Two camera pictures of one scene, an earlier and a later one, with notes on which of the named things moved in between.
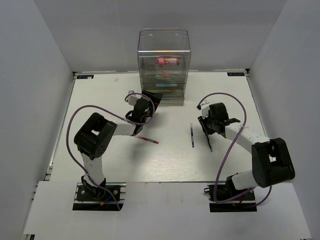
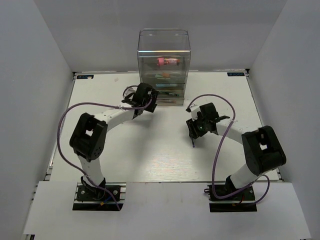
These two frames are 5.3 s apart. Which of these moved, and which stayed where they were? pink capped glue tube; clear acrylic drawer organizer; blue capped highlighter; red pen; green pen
Moved: red pen; green pen
Stayed: blue capped highlighter; clear acrylic drawer organizer; pink capped glue tube
